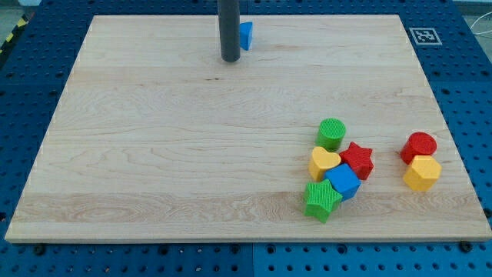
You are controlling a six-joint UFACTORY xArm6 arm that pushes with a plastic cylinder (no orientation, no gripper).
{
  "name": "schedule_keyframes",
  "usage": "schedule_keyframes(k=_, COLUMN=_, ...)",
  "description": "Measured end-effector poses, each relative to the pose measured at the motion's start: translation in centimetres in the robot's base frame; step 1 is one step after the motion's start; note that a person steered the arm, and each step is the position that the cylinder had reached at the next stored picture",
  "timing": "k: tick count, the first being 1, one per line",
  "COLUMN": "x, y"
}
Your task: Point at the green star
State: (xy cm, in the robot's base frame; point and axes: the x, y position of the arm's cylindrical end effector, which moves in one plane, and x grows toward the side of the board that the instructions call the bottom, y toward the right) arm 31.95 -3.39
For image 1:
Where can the green star block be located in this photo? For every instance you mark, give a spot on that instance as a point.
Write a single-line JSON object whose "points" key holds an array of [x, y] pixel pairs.
{"points": [[321, 199]]}

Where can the red star block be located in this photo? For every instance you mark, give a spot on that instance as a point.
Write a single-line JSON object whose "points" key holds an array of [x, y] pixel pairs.
{"points": [[359, 160]]}

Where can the yellow heart block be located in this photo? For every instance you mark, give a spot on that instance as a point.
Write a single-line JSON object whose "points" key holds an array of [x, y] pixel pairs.
{"points": [[322, 160]]}

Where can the green cylinder block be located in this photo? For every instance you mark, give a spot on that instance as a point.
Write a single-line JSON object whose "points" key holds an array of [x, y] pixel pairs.
{"points": [[331, 133]]}

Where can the light wooden board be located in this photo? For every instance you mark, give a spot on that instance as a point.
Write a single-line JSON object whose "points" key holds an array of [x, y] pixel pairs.
{"points": [[155, 139]]}

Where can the blue cube block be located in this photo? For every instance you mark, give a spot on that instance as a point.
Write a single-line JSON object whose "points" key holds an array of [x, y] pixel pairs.
{"points": [[343, 180]]}

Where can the blue triangle block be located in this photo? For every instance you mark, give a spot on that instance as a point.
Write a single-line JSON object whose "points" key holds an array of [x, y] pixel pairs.
{"points": [[246, 31]]}

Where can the dark grey cylindrical pointer rod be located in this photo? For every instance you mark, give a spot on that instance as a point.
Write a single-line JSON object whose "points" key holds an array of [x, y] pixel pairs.
{"points": [[229, 30]]}

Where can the red cylinder block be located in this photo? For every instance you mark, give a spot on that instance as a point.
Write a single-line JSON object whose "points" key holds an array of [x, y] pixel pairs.
{"points": [[418, 143]]}

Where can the yellow hexagon block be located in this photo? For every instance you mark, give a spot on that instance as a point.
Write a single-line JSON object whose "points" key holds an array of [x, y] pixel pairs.
{"points": [[422, 173]]}

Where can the white fiducial marker tag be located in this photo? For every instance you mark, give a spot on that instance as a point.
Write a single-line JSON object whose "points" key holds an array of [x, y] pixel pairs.
{"points": [[425, 36]]}

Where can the yellow black hazard tape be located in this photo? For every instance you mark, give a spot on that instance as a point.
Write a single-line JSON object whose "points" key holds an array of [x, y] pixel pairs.
{"points": [[15, 34]]}

